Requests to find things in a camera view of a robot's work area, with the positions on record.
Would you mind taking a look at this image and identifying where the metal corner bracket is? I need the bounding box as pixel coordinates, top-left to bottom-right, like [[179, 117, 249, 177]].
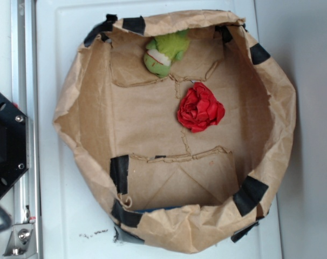
[[2, 223, 37, 258]]

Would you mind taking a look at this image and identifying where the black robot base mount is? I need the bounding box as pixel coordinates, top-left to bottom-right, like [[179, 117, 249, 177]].
[[0, 93, 28, 199]]

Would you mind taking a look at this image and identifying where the green plush animal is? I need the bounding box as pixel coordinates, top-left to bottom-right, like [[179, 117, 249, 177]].
[[144, 29, 190, 78]]

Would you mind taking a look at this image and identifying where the red crumpled cloth flower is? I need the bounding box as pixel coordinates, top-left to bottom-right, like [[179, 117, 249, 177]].
[[177, 82, 226, 133]]

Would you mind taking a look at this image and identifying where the blue object under bag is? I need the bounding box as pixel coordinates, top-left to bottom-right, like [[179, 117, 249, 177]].
[[135, 206, 182, 214]]

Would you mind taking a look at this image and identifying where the aluminium frame rail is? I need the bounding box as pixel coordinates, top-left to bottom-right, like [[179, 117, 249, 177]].
[[10, 1, 43, 258]]

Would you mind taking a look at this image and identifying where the brown paper bag bin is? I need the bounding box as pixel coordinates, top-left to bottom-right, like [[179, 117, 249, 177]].
[[53, 10, 296, 254]]

